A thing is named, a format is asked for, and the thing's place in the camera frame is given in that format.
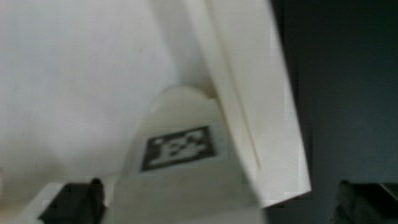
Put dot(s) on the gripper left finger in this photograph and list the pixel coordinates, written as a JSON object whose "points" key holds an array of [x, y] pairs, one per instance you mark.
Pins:
{"points": [[77, 206]]}

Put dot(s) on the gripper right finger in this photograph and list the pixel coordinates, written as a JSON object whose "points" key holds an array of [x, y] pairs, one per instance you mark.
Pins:
{"points": [[367, 203]]}

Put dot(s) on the white leg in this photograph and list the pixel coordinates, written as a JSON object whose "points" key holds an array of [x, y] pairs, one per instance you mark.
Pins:
{"points": [[184, 184]]}

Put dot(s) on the white square tabletop part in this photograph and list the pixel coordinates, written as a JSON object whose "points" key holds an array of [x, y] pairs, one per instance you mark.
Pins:
{"points": [[95, 54]]}

